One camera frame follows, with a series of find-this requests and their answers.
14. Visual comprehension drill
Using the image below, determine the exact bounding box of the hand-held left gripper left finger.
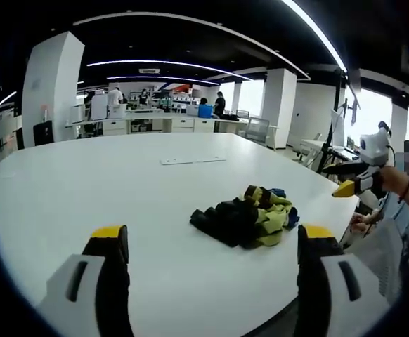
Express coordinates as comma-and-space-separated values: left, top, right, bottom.
37, 225, 135, 337

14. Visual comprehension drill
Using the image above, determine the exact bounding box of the black tripod stand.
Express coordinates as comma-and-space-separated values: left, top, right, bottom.
316, 70, 348, 175

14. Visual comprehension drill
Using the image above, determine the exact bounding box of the white computer monitor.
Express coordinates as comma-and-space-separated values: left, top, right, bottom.
330, 107, 348, 148

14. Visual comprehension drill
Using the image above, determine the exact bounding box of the black and yellow garment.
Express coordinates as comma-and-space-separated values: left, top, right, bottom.
189, 185, 301, 249

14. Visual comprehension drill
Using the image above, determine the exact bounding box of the white cabinet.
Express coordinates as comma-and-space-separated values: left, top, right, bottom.
90, 93, 109, 122

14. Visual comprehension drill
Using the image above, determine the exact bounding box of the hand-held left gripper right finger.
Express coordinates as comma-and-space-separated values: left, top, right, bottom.
295, 224, 390, 337

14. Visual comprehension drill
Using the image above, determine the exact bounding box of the black office chair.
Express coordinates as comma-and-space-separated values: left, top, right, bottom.
32, 120, 54, 147

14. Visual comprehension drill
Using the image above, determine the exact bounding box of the grey mesh office chair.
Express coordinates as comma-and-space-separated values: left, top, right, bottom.
243, 117, 271, 145

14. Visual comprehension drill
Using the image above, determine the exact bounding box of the white desk row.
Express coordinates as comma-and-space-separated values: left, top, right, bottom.
65, 107, 249, 136

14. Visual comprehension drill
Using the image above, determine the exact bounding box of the person's right hand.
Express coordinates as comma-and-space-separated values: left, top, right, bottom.
379, 164, 409, 194

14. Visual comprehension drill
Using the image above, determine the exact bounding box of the white mesh cloth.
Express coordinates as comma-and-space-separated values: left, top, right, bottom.
357, 216, 404, 303

